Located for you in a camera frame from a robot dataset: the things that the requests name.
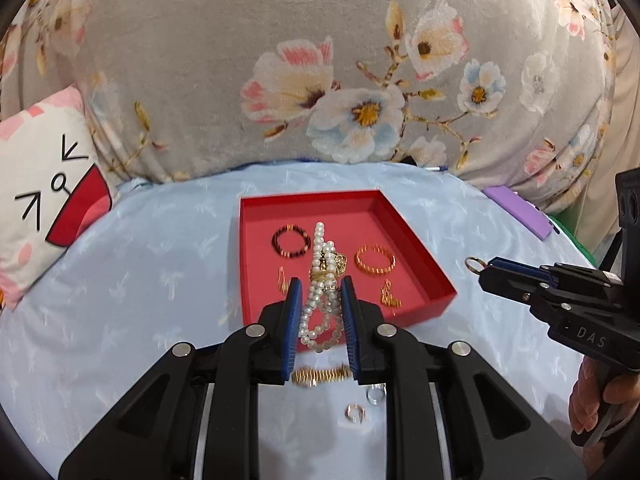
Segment gold ring brown stone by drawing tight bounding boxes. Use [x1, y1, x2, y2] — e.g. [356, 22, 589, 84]
[464, 256, 487, 275]

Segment white pearl bracelet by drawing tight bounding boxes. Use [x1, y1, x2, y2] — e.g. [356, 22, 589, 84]
[297, 221, 350, 354]

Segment red jewelry tray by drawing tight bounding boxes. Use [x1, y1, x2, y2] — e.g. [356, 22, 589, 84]
[239, 190, 457, 327]

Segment right hand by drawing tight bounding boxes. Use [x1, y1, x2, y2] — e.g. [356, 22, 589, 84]
[568, 356, 639, 476]

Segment purple flat object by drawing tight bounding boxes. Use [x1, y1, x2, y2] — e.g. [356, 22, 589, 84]
[483, 185, 553, 240]

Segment light blue patterned cloth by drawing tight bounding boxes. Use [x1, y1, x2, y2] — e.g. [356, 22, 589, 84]
[1, 162, 587, 474]

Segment blue white pen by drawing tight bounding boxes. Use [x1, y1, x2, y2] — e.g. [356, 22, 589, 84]
[423, 165, 448, 172]

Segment gold hoop earring left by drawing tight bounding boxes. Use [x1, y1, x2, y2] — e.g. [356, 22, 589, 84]
[345, 403, 366, 425]

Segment small gold pendant earring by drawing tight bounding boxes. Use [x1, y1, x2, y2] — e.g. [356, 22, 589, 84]
[277, 266, 288, 297]

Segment grey floral blanket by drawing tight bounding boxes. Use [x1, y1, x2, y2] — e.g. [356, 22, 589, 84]
[1, 0, 616, 212]

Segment cat face pillow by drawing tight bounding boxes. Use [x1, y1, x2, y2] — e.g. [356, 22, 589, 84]
[0, 86, 115, 310]

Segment gold chain earring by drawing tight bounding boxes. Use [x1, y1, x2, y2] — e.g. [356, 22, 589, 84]
[380, 280, 402, 309]

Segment gold watch band bracelet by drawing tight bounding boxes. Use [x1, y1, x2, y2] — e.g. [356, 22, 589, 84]
[290, 365, 355, 389]

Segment gold chain cuff bracelet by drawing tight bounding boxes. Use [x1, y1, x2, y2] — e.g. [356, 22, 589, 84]
[354, 242, 398, 278]

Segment dark beaded bracelet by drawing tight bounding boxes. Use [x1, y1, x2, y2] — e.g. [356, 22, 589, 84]
[270, 224, 313, 261]

